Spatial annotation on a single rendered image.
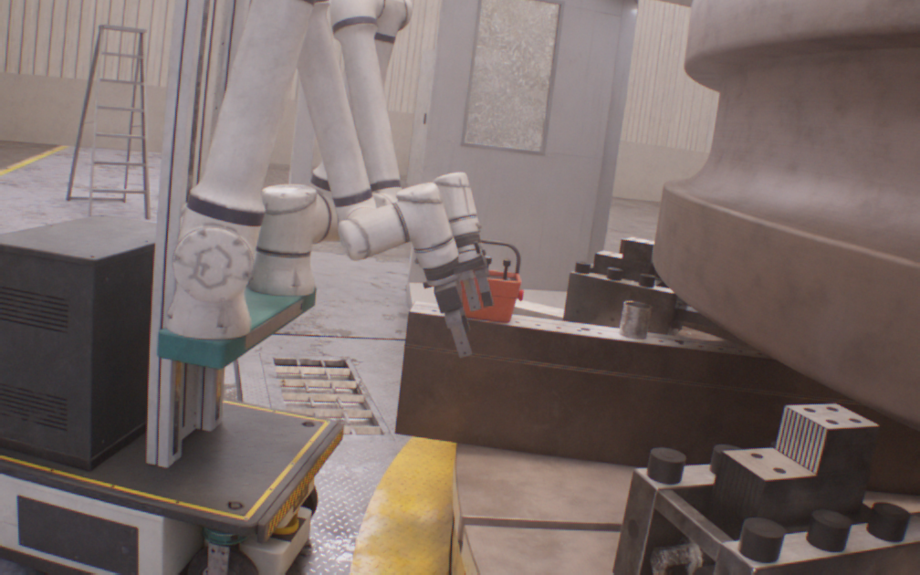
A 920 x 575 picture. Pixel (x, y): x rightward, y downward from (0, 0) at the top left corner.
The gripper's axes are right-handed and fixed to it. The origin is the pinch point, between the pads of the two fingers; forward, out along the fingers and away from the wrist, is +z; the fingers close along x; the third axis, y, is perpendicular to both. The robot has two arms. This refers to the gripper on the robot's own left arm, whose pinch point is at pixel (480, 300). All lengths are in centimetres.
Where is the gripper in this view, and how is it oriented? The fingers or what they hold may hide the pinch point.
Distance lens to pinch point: 211.9
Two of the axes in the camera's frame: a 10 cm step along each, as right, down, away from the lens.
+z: 2.4, 9.7, -0.6
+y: 9.3, -2.5, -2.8
